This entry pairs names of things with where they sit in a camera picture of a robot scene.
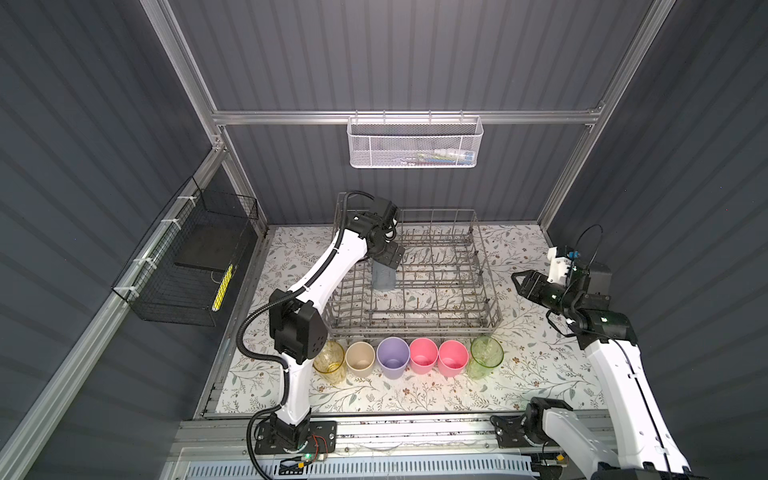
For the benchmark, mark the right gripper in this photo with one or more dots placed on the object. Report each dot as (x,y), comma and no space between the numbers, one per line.
(531,285)

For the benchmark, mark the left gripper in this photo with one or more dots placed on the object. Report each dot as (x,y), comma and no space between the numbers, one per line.
(390,258)

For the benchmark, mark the blue transparent cup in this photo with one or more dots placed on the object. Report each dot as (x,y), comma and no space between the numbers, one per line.
(384,278)

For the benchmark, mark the green transparent cup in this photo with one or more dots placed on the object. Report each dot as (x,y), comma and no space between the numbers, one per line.
(486,354)

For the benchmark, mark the pink plastic cup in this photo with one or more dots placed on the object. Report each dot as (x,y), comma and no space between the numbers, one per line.
(453,358)
(423,355)

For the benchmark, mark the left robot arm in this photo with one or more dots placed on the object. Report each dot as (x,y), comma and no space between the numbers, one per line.
(367,231)

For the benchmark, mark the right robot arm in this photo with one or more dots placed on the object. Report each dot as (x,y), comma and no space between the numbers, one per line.
(645,446)

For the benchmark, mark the floral table mat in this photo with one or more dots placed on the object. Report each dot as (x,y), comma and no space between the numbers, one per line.
(537,360)

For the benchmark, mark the purple plastic cup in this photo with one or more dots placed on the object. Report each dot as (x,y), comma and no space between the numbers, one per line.
(393,356)

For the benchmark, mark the beige plastic cup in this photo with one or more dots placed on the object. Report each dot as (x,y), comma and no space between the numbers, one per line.
(360,359)

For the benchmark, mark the items in white basket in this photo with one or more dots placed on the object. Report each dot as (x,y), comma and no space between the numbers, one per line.
(441,157)

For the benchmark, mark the yellow transparent cup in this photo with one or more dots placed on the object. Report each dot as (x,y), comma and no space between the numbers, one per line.
(330,363)

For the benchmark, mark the yellow brush in basket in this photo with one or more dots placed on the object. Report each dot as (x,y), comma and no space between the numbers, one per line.
(222,290)

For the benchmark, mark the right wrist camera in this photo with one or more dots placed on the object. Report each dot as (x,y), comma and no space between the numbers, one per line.
(561,260)

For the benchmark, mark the grey wire dish rack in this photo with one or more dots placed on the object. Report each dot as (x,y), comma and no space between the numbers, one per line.
(445,288)

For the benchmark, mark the white mesh wall basket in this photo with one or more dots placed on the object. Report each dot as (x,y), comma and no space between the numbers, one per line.
(379,143)

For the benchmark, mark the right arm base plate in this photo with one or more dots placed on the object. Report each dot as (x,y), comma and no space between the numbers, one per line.
(514,431)

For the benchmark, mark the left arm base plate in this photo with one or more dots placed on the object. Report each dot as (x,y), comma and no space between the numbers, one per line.
(274,437)

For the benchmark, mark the black wire wall basket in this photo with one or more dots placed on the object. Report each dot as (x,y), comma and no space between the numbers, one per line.
(176,278)

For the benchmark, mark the aluminium mounting rail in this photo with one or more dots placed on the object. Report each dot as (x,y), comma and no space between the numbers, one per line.
(355,435)

